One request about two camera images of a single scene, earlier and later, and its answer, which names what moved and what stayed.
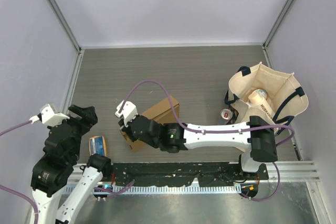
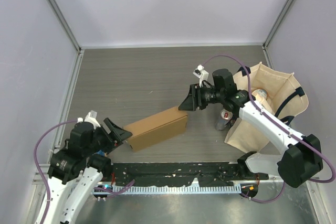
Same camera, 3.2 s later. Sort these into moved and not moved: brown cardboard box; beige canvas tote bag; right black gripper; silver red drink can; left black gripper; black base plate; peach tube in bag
Moved: left black gripper; right black gripper; brown cardboard box
Not moved: silver red drink can; peach tube in bag; black base plate; beige canvas tote bag
